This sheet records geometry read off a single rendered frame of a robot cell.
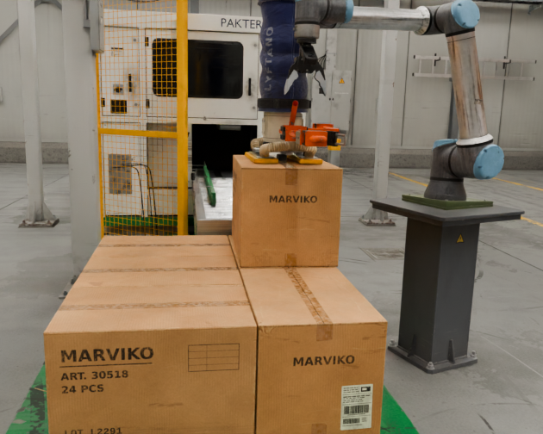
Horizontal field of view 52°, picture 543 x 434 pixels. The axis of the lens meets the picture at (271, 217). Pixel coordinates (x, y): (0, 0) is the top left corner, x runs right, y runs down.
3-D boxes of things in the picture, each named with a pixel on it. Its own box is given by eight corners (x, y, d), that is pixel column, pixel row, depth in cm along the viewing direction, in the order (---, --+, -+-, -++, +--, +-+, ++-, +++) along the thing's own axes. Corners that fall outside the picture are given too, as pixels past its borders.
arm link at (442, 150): (447, 176, 270) (451, 139, 268) (474, 179, 255) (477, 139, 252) (422, 176, 263) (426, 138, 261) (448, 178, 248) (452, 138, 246)
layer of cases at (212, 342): (106, 314, 279) (103, 235, 271) (302, 308, 294) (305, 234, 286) (50, 462, 163) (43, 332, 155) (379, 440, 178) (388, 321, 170)
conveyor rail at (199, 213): (191, 191, 513) (191, 170, 509) (196, 191, 514) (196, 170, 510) (196, 257, 289) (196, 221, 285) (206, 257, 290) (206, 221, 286)
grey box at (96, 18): (96, 53, 340) (94, 1, 335) (105, 53, 341) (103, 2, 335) (90, 50, 321) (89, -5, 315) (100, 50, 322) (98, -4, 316)
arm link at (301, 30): (322, 24, 197) (295, 23, 195) (321, 39, 198) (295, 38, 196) (316, 27, 206) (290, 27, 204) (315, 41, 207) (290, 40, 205)
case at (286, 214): (231, 234, 281) (233, 154, 274) (309, 234, 286) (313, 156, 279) (240, 268, 223) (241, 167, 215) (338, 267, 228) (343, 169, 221)
